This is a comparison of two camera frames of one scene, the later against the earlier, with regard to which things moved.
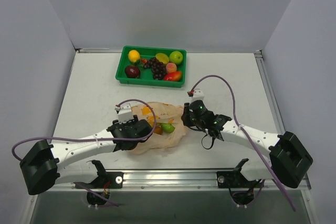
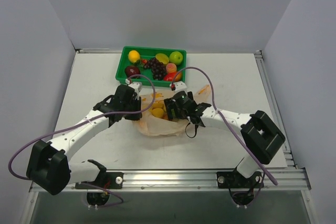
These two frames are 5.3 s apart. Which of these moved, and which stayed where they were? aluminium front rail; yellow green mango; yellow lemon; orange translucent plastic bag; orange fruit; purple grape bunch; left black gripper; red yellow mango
Moved: orange fruit; left black gripper; orange translucent plastic bag
Stayed: red yellow mango; aluminium front rail; yellow lemon; yellow green mango; purple grape bunch
